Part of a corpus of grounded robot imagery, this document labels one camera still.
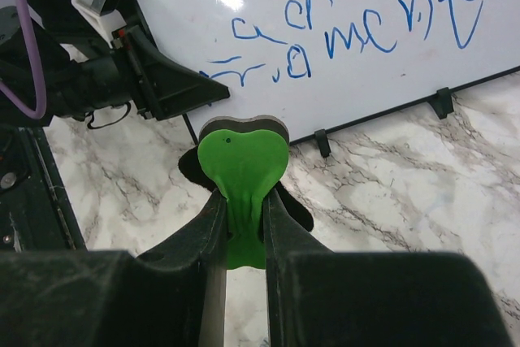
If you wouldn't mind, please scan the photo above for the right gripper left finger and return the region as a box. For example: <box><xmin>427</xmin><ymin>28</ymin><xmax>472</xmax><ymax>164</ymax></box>
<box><xmin>1</xmin><ymin>192</ymin><xmax>227</xmax><ymax>346</ymax></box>

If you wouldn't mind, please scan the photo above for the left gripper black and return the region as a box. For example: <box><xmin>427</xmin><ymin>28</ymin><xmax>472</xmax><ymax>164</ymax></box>
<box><xmin>48</xmin><ymin>23</ymin><xmax>230</xmax><ymax>119</ymax></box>

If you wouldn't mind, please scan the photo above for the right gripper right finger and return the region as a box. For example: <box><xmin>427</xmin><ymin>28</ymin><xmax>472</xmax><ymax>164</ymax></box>
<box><xmin>262</xmin><ymin>191</ymin><xmax>513</xmax><ymax>346</ymax></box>

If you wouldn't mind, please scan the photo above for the green black whiteboard eraser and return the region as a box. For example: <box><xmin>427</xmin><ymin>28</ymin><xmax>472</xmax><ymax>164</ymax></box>
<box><xmin>178</xmin><ymin>117</ymin><xmax>314</xmax><ymax>270</ymax></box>

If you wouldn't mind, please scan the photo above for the white whiteboard black frame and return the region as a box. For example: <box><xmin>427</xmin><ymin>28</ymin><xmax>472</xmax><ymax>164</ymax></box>
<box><xmin>137</xmin><ymin>0</ymin><xmax>519</xmax><ymax>140</ymax></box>

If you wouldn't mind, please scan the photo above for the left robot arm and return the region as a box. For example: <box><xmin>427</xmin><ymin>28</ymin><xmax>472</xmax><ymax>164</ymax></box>
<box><xmin>1</xmin><ymin>0</ymin><xmax>230</xmax><ymax>128</ymax></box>

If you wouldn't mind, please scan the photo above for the whiteboard stand left foot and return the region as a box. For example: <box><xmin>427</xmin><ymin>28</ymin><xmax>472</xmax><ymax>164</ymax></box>
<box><xmin>314</xmin><ymin>129</ymin><xmax>331</xmax><ymax>158</ymax></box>

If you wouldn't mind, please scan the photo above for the whiteboard stand foot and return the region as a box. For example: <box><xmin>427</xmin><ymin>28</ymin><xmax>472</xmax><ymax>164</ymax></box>
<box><xmin>428</xmin><ymin>88</ymin><xmax>454</xmax><ymax>119</ymax></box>
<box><xmin>314</xmin><ymin>129</ymin><xmax>331</xmax><ymax>158</ymax></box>

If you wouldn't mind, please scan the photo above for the whiteboard stand right foot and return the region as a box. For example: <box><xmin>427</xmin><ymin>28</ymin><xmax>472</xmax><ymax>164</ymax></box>
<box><xmin>428</xmin><ymin>88</ymin><xmax>454</xmax><ymax>119</ymax></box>

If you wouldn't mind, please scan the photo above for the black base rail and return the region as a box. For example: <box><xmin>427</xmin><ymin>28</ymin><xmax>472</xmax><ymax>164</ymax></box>
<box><xmin>1</xmin><ymin>126</ymin><xmax>86</xmax><ymax>252</ymax></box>

